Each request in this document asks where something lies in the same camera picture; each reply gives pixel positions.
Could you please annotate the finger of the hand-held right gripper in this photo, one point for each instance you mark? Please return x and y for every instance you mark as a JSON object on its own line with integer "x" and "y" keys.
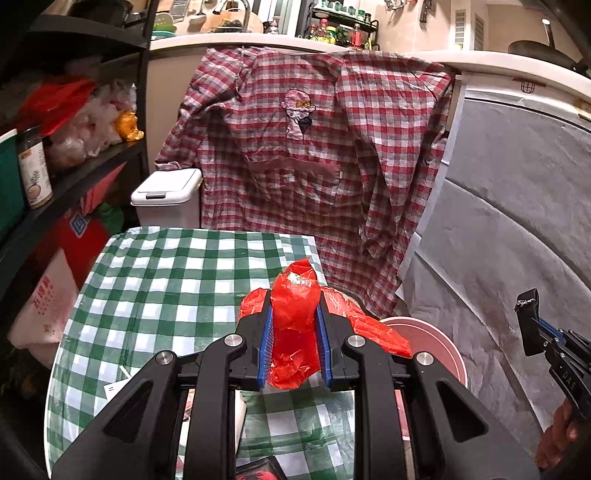
{"x": 528, "y": 323}

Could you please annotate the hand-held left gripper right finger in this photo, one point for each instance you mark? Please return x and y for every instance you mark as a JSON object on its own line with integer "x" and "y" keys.
{"x": 323, "y": 350}

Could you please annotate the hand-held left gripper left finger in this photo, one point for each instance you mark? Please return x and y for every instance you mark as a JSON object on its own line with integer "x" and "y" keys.
{"x": 265, "y": 350}

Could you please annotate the pink plastic bucket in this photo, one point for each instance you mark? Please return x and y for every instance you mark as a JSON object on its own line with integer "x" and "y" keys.
{"x": 429, "y": 341}

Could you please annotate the person's right hand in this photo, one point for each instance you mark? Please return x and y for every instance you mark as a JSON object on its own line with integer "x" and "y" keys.
{"x": 556, "y": 438}

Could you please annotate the white carton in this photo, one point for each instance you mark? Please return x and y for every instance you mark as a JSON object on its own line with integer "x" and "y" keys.
{"x": 240, "y": 415}

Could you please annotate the green checked tablecloth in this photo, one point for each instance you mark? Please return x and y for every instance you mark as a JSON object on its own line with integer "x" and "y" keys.
{"x": 175, "y": 286}

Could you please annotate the grey fabric cover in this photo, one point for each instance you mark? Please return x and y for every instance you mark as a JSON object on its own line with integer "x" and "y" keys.
{"x": 517, "y": 207}

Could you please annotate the dark red packet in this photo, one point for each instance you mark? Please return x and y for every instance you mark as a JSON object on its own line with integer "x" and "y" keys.
{"x": 261, "y": 470}

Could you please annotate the white paper scrap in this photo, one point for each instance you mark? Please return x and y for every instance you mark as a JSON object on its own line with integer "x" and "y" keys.
{"x": 117, "y": 391}

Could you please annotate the red plaid shirt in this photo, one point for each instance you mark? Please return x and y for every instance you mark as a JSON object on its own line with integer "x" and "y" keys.
{"x": 300, "y": 184}

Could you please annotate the white lidded bin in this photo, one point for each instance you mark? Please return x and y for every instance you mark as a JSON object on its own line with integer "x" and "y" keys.
{"x": 164, "y": 194}

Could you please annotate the red sack with blue square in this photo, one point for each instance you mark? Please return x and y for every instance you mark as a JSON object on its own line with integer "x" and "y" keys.
{"x": 78, "y": 244}

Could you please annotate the white sack with red print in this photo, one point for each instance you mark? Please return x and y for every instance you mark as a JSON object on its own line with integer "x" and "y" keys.
{"x": 46, "y": 314}

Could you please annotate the red cardboard sheet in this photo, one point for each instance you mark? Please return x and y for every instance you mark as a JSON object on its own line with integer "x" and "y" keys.
{"x": 106, "y": 184}

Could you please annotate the yellow figurine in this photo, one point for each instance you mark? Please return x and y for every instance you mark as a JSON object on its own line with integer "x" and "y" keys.
{"x": 129, "y": 127}

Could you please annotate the black frying pan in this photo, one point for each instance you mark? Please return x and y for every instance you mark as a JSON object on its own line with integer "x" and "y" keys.
{"x": 540, "y": 50}

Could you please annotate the clear bag of food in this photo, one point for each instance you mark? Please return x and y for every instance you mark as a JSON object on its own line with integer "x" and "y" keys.
{"x": 87, "y": 134}

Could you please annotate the labelled jar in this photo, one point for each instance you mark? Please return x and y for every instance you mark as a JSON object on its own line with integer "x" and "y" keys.
{"x": 36, "y": 175}

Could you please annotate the green storage box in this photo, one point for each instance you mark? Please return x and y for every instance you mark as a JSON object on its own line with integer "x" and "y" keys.
{"x": 9, "y": 184}

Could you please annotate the white kitchen counter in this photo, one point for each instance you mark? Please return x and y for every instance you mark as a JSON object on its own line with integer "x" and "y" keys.
{"x": 194, "y": 41}

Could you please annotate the black spice rack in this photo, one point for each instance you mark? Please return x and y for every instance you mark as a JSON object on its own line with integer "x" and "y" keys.
{"x": 341, "y": 32}

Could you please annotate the large red plastic bag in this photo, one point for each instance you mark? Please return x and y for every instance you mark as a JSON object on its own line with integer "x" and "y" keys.
{"x": 55, "y": 101}

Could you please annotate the wooden cutting board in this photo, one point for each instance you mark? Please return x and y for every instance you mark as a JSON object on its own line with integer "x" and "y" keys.
{"x": 221, "y": 21}

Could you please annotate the green bowls stack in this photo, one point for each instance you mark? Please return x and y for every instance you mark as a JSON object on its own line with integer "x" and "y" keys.
{"x": 164, "y": 27}

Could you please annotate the kitchen faucet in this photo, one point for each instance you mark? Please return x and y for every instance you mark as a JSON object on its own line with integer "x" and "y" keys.
{"x": 244, "y": 9}

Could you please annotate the metal grater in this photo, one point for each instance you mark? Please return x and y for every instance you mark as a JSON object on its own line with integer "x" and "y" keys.
{"x": 178, "y": 7}

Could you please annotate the black shelf rack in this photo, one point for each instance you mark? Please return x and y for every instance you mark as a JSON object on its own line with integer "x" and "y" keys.
{"x": 83, "y": 39}

